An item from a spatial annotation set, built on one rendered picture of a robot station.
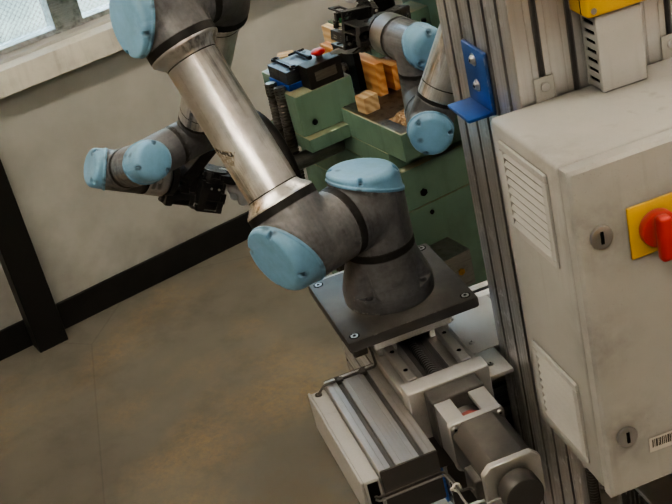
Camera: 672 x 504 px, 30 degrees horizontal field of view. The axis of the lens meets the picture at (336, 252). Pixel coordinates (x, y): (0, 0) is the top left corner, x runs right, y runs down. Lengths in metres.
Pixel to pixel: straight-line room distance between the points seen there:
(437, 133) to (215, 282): 2.01
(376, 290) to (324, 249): 0.16
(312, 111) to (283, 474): 0.96
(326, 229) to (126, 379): 1.84
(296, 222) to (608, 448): 0.57
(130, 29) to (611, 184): 0.81
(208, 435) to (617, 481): 1.80
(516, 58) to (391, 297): 0.56
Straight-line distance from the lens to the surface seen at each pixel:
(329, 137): 2.58
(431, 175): 2.54
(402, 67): 2.18
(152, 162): 2.21
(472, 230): 2.64
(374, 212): 1.92
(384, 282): 1.99
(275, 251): 1.86
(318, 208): 1.88
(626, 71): 1.60
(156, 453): 3.30
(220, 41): 2.08
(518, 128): 1.54
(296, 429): 3.22
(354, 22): 2.29
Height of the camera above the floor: 1.86
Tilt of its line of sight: 28 degrees down
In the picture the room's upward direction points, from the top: 14 degrees counter-clockwise
